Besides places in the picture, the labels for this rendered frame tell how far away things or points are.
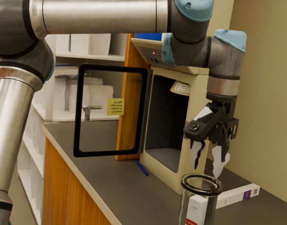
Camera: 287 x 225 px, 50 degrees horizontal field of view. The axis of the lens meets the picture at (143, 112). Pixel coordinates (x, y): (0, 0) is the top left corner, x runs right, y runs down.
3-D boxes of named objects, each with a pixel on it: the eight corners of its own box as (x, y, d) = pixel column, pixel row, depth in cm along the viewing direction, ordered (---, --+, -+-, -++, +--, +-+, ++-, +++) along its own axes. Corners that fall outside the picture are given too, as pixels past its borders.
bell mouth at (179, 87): (193, 89, 138) (195, 77, 137) (222, 97, 124) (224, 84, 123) (161, 88, 129) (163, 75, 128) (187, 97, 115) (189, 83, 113)
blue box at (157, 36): (154, 40, 130) (157, 18, 128) (168, 42, 122) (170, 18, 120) (134, 38, 125) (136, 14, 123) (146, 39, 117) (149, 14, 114)
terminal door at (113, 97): (138, 154, 142) (148, 68, 133) (72, 157, 129) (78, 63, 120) (137, 153, 143) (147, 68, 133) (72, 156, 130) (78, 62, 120)
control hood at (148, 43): (150, 63, 134) (153, 40, 132) (198, 74, 108) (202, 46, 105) (127, 61, 128) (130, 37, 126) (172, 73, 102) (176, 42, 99)
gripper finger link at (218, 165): (235, 175, 79) (233, 140, 78) (223, 181, 75) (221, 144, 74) (224, 173, 81) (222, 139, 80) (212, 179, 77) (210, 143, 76)
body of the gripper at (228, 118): (236, 141, 80) (244, 96, 76) (218, 147, 73) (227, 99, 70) (211, 132, 85) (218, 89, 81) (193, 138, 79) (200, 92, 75)
